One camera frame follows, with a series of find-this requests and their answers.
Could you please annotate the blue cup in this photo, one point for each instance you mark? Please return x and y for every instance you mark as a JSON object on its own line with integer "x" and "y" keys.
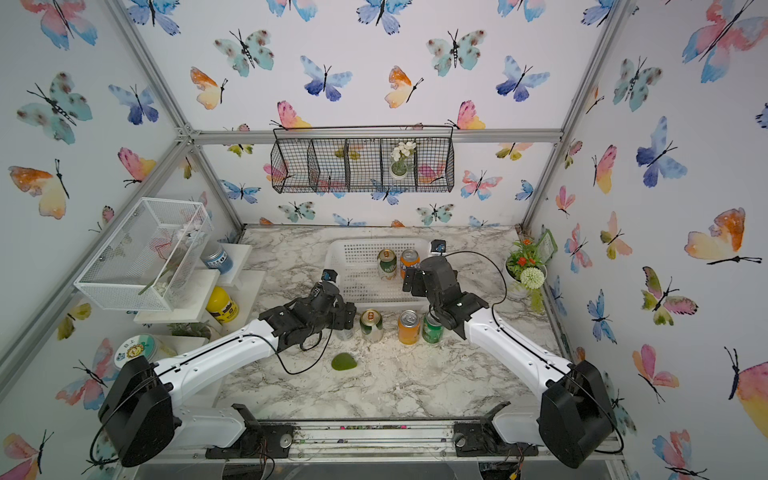
{"x": 214, "y": 256}

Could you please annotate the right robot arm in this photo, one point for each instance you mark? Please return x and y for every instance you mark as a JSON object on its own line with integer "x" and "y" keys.
{"x": 575, "y": 413}

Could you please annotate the yellow canister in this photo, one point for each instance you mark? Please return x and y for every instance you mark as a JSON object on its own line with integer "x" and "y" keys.
{"x": 221, "y": 306}

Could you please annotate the white mesh box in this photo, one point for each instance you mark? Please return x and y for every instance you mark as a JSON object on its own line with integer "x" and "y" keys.
{"x": 148, "y": 260}

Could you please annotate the white stepped shelf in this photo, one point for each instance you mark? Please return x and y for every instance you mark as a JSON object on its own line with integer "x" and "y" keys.
{"x": 240, "y": 282}

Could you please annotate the orange juice can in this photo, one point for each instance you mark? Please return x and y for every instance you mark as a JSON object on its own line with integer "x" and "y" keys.
{"x": 408, "y": 327}

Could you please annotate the white plastic perforated basket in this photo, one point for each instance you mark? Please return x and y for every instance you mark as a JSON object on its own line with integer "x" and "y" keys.
{"x": 356, "y": 262}

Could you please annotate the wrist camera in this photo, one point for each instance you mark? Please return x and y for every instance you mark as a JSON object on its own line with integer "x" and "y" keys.
{"x": 438, "y": 247}
{"x": 329, "y": 275}

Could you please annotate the green drink can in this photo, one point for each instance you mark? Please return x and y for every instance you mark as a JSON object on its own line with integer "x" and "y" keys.
{"x": 432, "y": 329}

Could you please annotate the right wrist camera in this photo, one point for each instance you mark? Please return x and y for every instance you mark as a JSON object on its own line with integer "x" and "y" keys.
{"x": 438, "y": 247}

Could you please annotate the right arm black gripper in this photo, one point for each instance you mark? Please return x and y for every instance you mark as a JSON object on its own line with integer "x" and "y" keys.
{"x": 420, "y": 277}

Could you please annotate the orange Fanta can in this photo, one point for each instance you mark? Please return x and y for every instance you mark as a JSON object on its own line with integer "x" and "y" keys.
{"x": 409, "y": 258}

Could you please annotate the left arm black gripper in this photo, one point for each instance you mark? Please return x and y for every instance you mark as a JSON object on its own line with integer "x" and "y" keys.
{"x": 345, "y": 315}

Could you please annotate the metal base rail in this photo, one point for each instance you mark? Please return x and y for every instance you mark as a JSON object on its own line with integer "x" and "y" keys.
{"x": 464, "y": 438}

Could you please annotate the potted artificial plant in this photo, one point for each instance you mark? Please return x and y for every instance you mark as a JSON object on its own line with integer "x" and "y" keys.
{"x": 527, "y": 265}

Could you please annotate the white flower vase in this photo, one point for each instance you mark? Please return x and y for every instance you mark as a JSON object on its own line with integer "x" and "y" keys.
{"x": 402, "y": 159}

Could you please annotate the green white beer can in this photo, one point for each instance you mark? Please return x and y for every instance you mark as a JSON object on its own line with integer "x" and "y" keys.
{"x": 371, "y": 325}
{"x": 387, "y": 264}

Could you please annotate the green leaf piece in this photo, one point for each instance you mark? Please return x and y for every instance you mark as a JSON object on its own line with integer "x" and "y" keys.
{"x": 344, "y": 361}

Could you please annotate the black wire wall basket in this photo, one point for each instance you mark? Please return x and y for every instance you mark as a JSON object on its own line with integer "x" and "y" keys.
{"x": 345, "y": 160}

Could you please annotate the silver tall drink can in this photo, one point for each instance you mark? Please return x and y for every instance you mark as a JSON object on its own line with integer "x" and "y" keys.
{"x": 344, "y": 335}

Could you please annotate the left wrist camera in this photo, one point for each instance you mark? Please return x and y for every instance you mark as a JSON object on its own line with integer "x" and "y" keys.
{"x": 329, "y": 275}

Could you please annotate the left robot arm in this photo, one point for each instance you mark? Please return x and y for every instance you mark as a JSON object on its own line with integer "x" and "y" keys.
{"x": 147, "y": 411}

